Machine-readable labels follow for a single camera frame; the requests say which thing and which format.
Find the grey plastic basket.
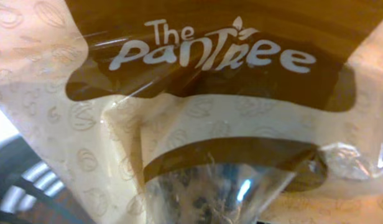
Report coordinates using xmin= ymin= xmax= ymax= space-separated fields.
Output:
xmin=0 ymin=135 xmax=94 ymax=224

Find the beige Pantree snack bag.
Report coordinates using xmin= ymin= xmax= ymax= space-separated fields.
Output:
xmin=0 ymin=0 xmax=383 ymax=223

